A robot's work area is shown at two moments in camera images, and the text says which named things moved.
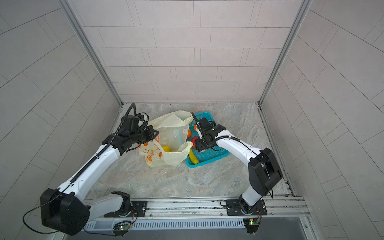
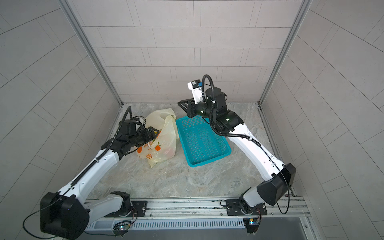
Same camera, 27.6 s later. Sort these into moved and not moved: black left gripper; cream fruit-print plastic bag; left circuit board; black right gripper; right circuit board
Moved: cream fruit-print plastic bag; black right gripper
Not moved: black left gripper; right circuit board; left circuit board
